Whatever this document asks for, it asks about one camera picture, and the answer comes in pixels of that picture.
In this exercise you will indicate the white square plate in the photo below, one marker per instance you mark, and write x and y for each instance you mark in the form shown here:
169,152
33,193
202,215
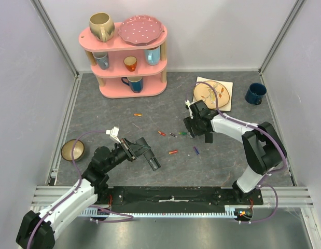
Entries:
229,85

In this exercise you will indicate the round beige painted plate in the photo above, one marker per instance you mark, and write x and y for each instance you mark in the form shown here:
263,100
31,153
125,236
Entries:
205,93

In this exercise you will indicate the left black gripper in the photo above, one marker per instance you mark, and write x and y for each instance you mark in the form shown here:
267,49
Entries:
129,147

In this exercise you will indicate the grey-blue mug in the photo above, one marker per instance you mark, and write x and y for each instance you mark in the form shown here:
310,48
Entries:
102,59

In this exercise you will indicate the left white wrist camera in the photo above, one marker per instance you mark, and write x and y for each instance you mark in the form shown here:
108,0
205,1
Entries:
113,134

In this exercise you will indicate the dark blue mug on shelf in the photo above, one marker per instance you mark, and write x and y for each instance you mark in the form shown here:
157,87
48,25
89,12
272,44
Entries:
135,83

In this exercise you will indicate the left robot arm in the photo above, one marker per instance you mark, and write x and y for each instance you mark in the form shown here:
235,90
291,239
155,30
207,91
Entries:
42,229

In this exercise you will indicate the aluminium cable duct rail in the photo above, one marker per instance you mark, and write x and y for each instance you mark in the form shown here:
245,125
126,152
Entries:
229,212

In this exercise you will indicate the light blue mug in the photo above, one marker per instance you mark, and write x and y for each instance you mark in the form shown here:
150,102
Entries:
152,56

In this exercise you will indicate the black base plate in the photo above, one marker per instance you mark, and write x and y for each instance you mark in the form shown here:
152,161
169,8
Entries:
184,199

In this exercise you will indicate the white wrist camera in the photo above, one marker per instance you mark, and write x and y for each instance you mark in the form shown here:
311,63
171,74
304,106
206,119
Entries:
113,134
187,104

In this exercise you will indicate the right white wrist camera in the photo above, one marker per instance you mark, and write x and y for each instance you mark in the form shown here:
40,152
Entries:
187,104

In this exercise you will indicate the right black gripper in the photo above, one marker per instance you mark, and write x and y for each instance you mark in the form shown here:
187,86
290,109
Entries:
194,127

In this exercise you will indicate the pink polka dot plate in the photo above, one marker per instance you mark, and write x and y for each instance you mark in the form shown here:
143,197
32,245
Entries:
140,30

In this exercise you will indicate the navy blue cup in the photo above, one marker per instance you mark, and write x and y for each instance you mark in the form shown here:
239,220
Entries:
255,93

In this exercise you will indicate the brown ceramic bowl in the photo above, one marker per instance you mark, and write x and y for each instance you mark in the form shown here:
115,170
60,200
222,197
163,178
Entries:
67,150

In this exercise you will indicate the orange cup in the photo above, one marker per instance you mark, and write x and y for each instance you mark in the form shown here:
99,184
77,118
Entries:
130,63

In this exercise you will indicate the pink three-tier shelf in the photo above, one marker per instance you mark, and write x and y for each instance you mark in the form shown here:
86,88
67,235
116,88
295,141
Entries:
114,60

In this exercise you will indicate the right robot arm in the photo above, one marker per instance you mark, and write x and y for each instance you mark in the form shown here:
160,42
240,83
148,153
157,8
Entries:
263,148

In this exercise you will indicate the purple blue battery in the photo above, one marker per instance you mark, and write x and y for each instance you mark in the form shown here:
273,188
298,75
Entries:
196,150

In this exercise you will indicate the beige ceramic mug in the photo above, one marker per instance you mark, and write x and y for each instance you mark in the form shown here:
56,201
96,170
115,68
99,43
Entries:
102,26

